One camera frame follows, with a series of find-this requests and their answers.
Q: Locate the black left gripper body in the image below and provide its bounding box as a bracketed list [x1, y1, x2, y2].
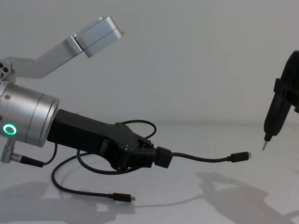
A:
[47, 108, 142, 171]

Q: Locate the black multi-plug charging cable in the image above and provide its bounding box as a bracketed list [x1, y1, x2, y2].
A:
[50, 146, 252, 202]

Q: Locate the white table cloth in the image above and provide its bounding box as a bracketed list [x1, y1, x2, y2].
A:
[0, 120, 299, 224]

